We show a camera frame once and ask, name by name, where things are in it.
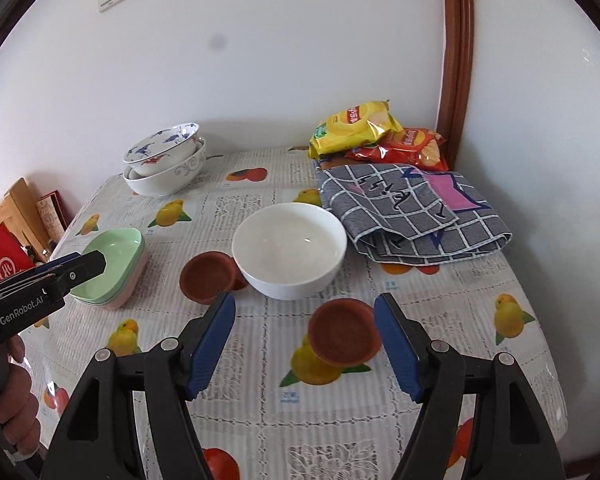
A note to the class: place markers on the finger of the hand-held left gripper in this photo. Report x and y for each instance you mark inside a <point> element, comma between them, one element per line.
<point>87,264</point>
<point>60,261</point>

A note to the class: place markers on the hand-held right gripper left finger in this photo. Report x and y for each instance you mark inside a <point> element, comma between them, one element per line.
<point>212,345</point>

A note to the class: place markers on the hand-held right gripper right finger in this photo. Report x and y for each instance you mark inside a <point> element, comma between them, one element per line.
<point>400,350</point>

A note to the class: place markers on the green plastic plate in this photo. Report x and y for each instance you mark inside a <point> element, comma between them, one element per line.
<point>117,245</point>

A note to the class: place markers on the pink plastic plate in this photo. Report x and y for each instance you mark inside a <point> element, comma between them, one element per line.
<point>124,298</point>

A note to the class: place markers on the small brown clay dish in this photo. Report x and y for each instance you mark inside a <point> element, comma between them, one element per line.
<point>344,335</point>
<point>207,277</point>

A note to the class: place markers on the person's left hand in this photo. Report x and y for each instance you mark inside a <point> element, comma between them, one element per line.
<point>17,400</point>

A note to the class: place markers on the patterned hardcover book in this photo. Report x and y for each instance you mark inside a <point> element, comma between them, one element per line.
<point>50,215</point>

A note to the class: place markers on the red paper shopping bag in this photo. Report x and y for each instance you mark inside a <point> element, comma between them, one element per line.
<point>2,260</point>

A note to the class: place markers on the wooden chair back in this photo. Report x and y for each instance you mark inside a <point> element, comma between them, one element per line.
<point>22,205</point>

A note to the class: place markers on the fruit printed tablecloth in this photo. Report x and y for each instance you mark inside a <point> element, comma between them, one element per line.
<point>280,410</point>

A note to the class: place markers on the large white porcelain bowl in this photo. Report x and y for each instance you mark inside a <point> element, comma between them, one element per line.
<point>172,180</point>

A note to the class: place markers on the plain white bowl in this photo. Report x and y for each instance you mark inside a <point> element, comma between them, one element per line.
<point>290,250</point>

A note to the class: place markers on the blue patterned porcelain bowl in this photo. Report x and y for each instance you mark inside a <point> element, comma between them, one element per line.
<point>155,149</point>

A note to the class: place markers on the grey checkered cloth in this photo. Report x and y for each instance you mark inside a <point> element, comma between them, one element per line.
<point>395,210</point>

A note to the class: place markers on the red chip bag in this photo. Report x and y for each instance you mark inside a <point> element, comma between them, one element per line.
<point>410,150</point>

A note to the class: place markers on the yellow chip bag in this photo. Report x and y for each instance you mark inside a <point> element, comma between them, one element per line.
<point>352,130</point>

